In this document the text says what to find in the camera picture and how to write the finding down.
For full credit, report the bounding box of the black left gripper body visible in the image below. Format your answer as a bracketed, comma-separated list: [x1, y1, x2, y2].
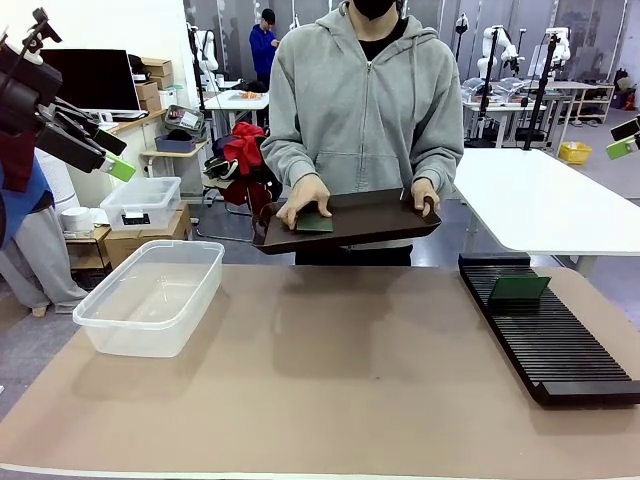
[0, 45, 65, 136]

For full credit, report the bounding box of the green PCB board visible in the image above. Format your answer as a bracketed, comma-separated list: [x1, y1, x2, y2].
[295, 212, 335, 235]
[487, 275, 553, 307]

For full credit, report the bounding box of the dark brown serving tray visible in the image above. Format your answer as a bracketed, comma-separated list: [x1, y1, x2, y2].
[251, 187, 443, 256]

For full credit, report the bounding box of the person's left forearm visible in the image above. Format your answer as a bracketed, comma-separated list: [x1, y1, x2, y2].
[410, 124, 465, 186]

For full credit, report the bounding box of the person's right forearm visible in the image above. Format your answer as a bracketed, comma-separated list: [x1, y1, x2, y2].
[260, 134, 321, 189]

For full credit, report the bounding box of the person's left hand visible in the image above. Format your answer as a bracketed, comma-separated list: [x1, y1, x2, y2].
[410, 177, 442, 219]

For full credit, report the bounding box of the person's right hand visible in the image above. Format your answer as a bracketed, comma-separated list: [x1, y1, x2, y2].
[275, 172, 335, 231]

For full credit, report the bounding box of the wooden shelf unit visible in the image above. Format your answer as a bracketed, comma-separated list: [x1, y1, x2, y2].
[544, 81, 616, 126]

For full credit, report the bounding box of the yellow plastic basket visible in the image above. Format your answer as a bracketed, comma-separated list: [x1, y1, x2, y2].
[558, 141, 594, 166]

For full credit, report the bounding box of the black computer monitor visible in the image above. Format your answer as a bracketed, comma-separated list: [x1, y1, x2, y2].
[39, 48, 143, 114]

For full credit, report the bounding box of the white cylindrical device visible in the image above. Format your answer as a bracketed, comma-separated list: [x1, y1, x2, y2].
[60, 206, 96, 234]

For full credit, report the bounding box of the clear lidded storage bin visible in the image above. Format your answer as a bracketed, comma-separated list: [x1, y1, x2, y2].
[99, 176, 183, 233]

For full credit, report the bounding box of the grey blue bin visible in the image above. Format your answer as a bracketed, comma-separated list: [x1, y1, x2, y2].
[154, 133, 197, 154]

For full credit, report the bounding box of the small wooden side table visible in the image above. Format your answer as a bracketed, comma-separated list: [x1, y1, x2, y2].
[142, 139, 212, 197]

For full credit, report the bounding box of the black tripod stand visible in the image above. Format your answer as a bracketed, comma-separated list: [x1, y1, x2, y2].
[522, 32, 562, 151]

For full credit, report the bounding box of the bystander in blue and grey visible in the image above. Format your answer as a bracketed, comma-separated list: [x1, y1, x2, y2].
[0, 132, 89, 319]

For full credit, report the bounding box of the large cardboard box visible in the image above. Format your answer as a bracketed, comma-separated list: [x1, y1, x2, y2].
[103, 202, 194, 271]

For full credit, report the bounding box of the white background table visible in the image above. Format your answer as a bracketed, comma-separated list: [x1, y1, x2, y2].
[204, 89, 271, 115]

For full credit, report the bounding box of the red jacket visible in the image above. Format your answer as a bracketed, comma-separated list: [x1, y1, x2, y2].
[222, 121, 272, 206]

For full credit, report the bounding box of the clear plastic box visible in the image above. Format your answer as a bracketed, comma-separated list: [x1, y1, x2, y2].
[72, 239, 226, 360]

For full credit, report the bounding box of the bystander in blue hoodie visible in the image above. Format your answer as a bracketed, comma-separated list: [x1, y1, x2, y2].
[248, 8, 279, 76]

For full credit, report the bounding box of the black slotted PCB rack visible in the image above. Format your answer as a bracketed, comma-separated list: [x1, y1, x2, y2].
[458, 253, 640, 407]

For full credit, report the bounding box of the person in grey hoodie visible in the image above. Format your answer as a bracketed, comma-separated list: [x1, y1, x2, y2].
[259, 0, 466, 267]

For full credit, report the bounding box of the black face mask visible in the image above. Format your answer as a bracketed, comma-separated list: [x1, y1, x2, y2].
[351, 0, 396, 22]

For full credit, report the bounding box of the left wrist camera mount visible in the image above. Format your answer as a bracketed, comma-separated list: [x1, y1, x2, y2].
[19, 7, 64, 56]

